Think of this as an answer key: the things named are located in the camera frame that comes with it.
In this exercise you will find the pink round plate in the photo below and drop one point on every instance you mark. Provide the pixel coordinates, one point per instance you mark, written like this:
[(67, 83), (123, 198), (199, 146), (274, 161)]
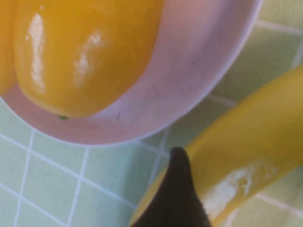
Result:
[(165, 94)]

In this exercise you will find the orange yellow mango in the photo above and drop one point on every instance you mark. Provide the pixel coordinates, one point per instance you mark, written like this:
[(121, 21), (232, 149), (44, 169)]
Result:
[(6, 47), (94, 59)]

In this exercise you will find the green checked tablecloth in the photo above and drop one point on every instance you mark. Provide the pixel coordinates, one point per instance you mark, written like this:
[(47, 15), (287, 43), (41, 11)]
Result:
[(47, 177)]

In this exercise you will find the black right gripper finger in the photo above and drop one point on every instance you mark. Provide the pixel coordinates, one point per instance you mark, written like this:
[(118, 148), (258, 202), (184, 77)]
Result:
[(177, 201)]

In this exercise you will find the large yellow banana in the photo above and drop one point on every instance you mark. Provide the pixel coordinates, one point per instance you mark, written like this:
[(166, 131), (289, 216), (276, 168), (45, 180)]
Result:
[(248, 132)]

